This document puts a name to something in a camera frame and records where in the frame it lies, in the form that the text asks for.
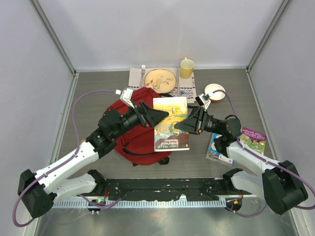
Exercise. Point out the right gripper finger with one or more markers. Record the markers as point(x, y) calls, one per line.
point(190, 125)
point(196, 112)

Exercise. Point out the yellow landscape paperback book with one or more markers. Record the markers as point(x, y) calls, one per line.
point(167, 137)

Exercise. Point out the yellow mug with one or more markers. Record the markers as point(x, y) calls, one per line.
point(186, 68)

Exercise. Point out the pink handled knife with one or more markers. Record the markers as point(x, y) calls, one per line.
point(178, 82)

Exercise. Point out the patterned white placemat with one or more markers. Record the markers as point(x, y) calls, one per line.
point(187, 86)

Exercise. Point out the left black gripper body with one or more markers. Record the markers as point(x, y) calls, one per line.
point(135, 117)

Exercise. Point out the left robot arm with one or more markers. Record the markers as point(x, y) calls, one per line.
point(41, 189)

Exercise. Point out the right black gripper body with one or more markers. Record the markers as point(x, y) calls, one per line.
point(209, 124)

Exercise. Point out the pink handled fork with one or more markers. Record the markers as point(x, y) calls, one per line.
point(143, 69)

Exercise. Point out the white slotted cable duct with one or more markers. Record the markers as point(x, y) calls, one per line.
point(182, 202)

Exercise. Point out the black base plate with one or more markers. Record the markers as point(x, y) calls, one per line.
point(167, 189)

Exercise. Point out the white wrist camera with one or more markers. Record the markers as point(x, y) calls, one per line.
point(203, 100)
point(126, 96)

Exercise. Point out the blue comic cover book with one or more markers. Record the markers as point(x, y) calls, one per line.
point(214, 155)

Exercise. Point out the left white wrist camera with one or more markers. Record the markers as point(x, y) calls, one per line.
point(126, 96)

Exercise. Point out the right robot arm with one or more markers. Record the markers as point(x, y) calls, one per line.
point(229, 145)

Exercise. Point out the white orange bowl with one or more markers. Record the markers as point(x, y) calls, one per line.
point(216, 90)

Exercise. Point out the bird pattern wooden plate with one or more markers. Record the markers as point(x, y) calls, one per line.
point(160, 80)

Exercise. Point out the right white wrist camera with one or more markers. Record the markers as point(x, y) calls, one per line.
point(203, 100)

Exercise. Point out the red backpack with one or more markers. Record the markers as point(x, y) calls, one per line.
point(137, 145)

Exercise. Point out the purple treehouse book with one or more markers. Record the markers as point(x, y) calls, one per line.
point(253, 139)

